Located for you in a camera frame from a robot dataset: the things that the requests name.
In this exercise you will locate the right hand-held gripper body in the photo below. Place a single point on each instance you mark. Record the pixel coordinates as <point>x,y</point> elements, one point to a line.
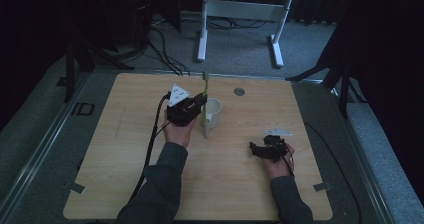
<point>276,147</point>

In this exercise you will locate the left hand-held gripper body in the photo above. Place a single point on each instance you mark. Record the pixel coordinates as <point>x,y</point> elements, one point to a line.
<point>181,112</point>

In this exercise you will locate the green toothbrush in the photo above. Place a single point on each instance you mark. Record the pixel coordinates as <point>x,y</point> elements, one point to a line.
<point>205,84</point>

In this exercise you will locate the white cup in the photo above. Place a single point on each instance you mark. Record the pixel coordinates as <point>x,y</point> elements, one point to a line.
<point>215,114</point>

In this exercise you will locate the person's left hand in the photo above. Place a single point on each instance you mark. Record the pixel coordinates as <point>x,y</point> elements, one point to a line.
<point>180,134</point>

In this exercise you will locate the person's right hand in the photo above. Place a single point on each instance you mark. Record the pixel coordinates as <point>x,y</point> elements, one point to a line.
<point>281,169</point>

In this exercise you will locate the grey round table grommet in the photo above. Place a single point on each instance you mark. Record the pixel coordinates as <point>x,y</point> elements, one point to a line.
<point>239,91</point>

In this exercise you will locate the grey tape piece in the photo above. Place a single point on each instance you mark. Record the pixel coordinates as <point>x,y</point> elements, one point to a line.
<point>76,187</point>
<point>322,186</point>

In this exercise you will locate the black metal stand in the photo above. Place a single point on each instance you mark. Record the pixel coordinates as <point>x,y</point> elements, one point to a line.
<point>343,84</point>
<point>70,70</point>

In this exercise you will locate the black tape rectangle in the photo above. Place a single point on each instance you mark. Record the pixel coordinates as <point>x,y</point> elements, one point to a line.
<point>75,108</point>

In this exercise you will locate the dark curtain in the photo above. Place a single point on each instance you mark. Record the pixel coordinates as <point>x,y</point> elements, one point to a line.
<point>26,34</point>
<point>393,50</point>

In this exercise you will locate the metal floor rail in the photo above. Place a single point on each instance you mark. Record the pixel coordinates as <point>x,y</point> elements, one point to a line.
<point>366,170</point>
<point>36,152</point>

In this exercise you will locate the white desk frame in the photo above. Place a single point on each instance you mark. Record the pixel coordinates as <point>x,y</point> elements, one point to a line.
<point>245,10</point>

